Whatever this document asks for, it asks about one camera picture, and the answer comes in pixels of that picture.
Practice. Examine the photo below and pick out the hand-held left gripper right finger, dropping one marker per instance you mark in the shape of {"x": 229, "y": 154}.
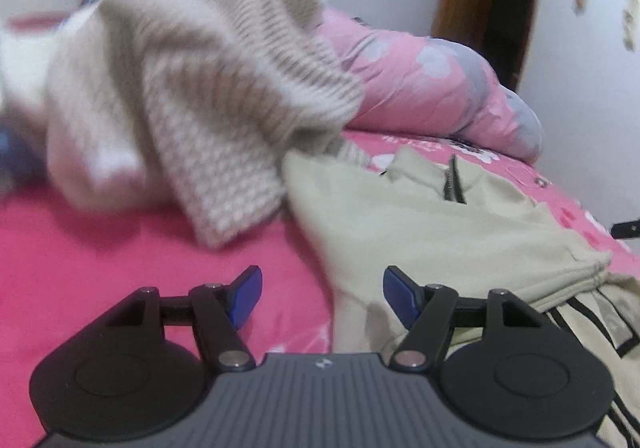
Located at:
{"x": 400, "y": 295}

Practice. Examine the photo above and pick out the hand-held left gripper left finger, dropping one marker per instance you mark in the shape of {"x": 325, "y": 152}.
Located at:
{"x": 245, "y": 293}

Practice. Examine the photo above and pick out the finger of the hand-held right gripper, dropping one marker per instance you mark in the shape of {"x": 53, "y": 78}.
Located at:
{"x": 627, "y": 229}

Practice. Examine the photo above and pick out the cream zip jacket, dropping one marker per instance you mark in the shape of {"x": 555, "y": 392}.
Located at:
{"x": 400, "y": 228}

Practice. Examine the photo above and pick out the beige white houndstooth sweater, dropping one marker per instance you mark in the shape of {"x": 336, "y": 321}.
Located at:
{"x": 200, "y": 103}

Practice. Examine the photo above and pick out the pile of clothes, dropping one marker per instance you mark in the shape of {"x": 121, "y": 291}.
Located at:
{"x": 20, "y": 103}

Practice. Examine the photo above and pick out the pink floral bed sheet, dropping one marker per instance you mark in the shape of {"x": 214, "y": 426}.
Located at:
{"x": 100, "y": 253}

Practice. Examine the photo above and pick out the pink grey floral quilt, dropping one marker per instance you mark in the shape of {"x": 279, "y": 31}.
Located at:
{"x": 425, "y": 78}

